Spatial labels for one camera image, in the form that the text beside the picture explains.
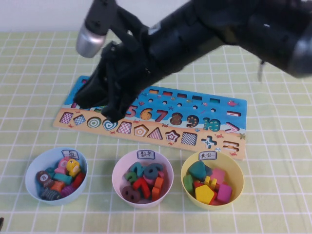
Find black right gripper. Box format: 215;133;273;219
73;36;156;122

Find paper label on blue bowl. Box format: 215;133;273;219
61;149;80;160

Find paper label on pink bowl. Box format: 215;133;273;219
137;149;156;161

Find pale pink bowl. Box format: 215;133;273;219
112;149;174;209

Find teal number piece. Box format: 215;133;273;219
128;162;147;176

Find yellow fish piece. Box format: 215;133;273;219
66;158;81;178

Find pink fish piece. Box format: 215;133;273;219
54;157;70;175

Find green number piece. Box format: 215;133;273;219
123;172;139;185

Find blue number piece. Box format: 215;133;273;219
143;162;164;180

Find light teal fish piece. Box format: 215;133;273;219
53;173;73;184

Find red number seven piece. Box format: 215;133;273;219
133;177;152;198

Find brown number eight piece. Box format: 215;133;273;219
121;185;141;203

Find purple fish piece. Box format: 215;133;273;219
60;185;76;197

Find orange fish piece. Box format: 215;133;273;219
51;180;66;193

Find brown fish piece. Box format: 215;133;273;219
36;170;55;188

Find orange number piece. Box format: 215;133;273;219
151;176;164;201

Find colourful number puzzle board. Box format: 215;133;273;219
52;76;247;161

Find grey fish piece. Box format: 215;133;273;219
40;187;60;201

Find teal heart piece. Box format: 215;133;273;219
187;161;207;181

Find paper label on yellow bowl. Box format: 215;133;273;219
198;151;217;161

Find green shape piece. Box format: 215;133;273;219
183;174;195;195

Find light blue bowl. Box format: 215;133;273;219
25;147;88;206

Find yellow equals sign piece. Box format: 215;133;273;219
203;175;217;188

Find light pink shape piece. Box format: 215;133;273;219
210;168;226;185

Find yellow pentagon piece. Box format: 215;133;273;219
194;184;215;205

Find yellow bowl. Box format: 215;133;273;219
180;151;245;211

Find magenta square piece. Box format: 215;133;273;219
216;184;233;202

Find green checkered tablecloth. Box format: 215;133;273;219
0;30;312;234

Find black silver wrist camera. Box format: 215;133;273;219
76;0;147;59

